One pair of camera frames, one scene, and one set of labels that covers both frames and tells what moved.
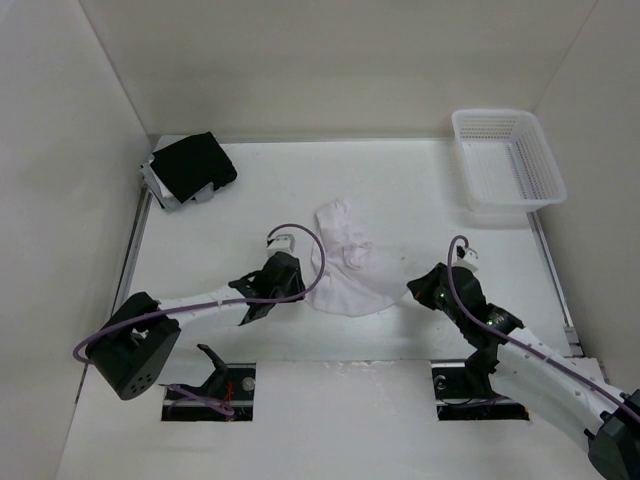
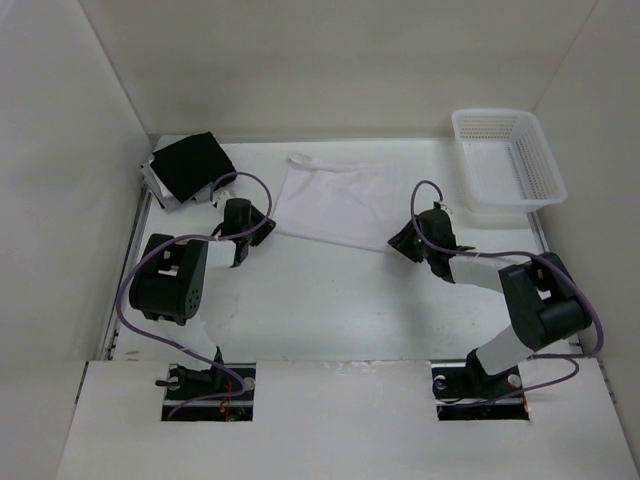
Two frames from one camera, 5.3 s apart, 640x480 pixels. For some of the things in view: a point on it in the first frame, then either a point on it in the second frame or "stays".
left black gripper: (298, 287) -> (263, 231)
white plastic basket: (505, 160) stays
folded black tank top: (191, 165) stays
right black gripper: (421, 287) -> (401, 242)
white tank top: (360, 277) -> (334, 202)
